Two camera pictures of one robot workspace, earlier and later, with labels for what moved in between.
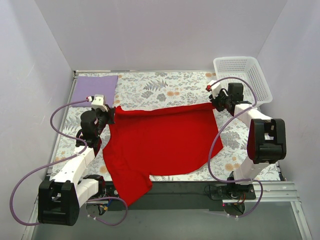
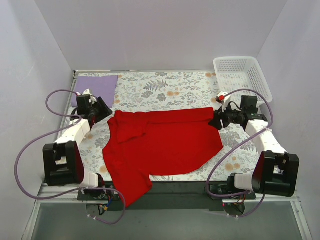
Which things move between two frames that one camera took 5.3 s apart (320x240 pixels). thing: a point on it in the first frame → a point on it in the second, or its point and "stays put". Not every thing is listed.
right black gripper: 215,100 → 222,117
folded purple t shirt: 90,85 stays put
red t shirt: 144,143 stays put
